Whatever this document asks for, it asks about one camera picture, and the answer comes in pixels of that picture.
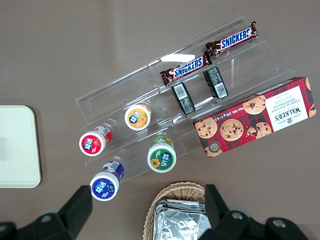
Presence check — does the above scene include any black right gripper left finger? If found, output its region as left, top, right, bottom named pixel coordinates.
left=0, top=185, right=94, bottom=240

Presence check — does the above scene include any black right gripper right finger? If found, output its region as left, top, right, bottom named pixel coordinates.
left=199, top=184, right=310, bottom=240

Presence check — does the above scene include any woven wicker basket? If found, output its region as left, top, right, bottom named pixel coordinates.
left=142, top=181, right=207, bottom=240

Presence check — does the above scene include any cream plastic tray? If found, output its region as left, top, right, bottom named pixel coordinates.
left=0, top=105, right=42, bottom=189

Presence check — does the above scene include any purple-lid gum bottle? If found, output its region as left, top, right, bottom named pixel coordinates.
left=89, top=160, right=126, bottom=202

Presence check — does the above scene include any red-lid gum bottle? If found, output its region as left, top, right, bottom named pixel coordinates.
left=78, top=125, right=114, bottom=157

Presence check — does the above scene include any green-lid gum bottle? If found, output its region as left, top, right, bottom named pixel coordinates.
left=146, top=135, right=177, bottom=174

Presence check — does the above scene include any red tartan Walkers cookie box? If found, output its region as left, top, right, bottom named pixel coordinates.
left=192, top=76, right=318, bottom=159

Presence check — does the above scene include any orange-lid gum bottle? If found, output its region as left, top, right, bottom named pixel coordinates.
left=124, top=102, right=153, bottom=132

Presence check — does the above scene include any small black barcode snack pack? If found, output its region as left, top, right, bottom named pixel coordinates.
left=171, top=82, right=196, bottom=116
left=202, top=65, right=229, bottom=100

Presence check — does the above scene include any Snickers chocolate bar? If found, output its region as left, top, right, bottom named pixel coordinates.
left=159, top=51, right=212, bottom=87
left=204, top=20, right=259, bottom=58

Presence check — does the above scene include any clear acrylic tiered display stand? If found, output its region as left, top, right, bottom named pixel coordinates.
left=74, top=16, right=296, bottom=186

